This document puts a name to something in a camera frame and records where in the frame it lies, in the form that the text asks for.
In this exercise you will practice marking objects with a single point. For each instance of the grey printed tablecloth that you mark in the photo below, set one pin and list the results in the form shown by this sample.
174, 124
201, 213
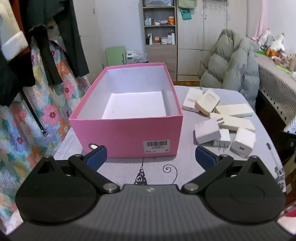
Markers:
185, 165

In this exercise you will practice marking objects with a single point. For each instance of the black hanging garment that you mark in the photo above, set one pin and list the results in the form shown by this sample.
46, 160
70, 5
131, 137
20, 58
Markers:
11, 81

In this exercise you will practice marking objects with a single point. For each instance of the dark hanging coat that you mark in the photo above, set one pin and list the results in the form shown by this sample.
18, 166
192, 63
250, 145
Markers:
69, 41

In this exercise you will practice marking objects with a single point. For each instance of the whitewashed wooden wardrobe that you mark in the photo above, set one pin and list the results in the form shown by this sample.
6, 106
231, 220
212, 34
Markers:
196, 34

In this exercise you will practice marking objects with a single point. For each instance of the clear storage box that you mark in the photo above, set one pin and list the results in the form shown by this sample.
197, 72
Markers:
158, 2

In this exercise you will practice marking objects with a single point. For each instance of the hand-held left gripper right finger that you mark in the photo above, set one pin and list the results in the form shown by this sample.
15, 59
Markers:
204, 158

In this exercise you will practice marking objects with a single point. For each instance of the patterned cloth covered table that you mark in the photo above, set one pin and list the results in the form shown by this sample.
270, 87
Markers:
275, 78

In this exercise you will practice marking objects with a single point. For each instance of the grey puffer jacket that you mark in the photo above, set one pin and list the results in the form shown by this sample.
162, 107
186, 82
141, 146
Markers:
231, 62

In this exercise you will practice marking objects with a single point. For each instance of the long cream power bank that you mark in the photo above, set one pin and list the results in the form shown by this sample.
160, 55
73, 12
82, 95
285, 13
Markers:
235, 123

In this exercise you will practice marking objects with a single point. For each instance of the floral cloth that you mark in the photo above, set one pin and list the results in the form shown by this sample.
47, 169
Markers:
46, 115

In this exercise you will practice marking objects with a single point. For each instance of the white jar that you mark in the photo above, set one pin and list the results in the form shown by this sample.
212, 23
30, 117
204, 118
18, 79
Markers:
164, 40

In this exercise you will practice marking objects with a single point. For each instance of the small white plug charger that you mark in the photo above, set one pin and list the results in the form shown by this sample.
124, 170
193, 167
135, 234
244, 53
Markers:
223, 138

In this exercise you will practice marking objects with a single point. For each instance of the large white plug charger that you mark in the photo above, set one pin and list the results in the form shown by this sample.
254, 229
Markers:
205, 132

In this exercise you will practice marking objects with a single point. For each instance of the grey and white plush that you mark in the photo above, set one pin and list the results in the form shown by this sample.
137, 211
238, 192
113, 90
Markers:
265, 38

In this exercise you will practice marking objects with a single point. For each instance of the green hanging bag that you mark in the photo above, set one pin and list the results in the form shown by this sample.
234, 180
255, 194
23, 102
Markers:
185, 9

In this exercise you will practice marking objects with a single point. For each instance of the wooden shelf unit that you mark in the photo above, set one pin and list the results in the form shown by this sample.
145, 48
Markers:
160, 58

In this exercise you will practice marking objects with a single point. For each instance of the white flat square charger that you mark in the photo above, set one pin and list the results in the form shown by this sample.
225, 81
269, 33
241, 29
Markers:
191, 100

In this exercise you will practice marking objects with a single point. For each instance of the pink curtain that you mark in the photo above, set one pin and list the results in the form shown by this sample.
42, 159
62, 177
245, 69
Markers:
261, 16

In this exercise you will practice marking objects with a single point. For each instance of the pink cardboard box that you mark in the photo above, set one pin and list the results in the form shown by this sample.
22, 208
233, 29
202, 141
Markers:
129, 139

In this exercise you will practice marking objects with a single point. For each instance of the orange bottle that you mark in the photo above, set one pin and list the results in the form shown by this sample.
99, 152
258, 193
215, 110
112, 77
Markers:
171, 20

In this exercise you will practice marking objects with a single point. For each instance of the white cube charger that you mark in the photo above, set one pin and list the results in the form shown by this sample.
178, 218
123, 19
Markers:
242, 141

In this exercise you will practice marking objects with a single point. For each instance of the short cream power bank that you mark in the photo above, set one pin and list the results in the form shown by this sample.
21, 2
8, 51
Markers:
234, 110

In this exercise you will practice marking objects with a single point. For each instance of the cream square charger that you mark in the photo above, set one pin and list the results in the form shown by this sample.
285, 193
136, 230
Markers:
207, 102

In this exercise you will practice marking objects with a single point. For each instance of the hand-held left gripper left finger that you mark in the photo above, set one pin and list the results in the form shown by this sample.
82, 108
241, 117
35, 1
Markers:
96, 157

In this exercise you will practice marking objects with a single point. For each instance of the green folding stool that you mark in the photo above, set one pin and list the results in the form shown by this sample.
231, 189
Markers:
115, 56

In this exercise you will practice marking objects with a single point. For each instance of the orange plush toy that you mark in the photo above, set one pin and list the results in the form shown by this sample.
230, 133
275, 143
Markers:
270, 52

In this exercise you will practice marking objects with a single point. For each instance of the white and red garment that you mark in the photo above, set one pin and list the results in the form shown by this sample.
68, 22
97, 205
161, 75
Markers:
10, 34

